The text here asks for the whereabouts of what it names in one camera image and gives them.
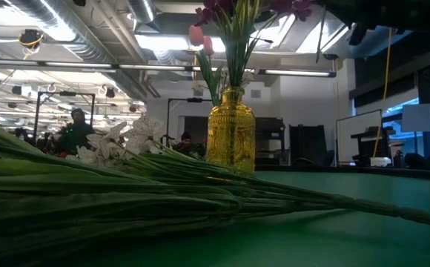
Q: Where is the yellow glass vase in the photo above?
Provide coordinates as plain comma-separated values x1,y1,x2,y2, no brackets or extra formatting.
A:
206,85,257,174

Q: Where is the purple artificial flower bunch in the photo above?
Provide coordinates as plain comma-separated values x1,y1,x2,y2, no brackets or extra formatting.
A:
194,0,327,90

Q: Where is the black equipment stand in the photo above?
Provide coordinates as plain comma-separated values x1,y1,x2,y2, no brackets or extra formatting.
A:
350,125,391,167

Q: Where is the whiteboard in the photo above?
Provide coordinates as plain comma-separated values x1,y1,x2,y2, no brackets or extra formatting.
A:
335,108,383,167

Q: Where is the black rig frame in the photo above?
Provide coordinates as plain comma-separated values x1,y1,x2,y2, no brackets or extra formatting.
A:
165,96,214,148
33,90,96,145

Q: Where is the ceiling cable reel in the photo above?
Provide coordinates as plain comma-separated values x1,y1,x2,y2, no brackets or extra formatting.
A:
17,28,45,51

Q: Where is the person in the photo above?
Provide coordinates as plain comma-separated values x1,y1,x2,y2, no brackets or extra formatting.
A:
56,107,98,156
173,130,205,159

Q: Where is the black table frame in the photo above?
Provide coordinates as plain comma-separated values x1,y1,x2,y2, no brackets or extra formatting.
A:
254,164,430,182

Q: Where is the white sign panel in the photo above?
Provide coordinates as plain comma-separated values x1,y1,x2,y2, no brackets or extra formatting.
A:
400,102,430,134

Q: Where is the black panel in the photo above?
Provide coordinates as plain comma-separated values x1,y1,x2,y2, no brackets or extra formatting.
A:
288,124,330,167

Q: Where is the white box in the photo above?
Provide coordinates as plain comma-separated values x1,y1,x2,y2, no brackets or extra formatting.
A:
369,156,392,168

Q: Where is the black cabinet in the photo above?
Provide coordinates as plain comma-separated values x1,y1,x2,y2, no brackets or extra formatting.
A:
254,116,287,167

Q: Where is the long ceiling light bar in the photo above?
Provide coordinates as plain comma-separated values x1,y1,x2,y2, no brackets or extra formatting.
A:
0,58,337,79

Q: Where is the white artificial flower bunch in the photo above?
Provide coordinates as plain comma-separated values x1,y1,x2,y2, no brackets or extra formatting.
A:
0,114,430,263

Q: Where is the small silver ventilation duct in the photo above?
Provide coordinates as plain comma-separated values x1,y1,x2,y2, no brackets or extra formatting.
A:
125,0,159,24

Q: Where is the yellow hanging cable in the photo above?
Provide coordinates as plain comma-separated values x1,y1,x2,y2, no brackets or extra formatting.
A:
371,27,393,159

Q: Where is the red artificial tulip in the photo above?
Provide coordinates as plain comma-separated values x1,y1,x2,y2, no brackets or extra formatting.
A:
188,24,222,107
202,35,219,90

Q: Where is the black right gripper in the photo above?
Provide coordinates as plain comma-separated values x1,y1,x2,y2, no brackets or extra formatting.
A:
322,0,397,46

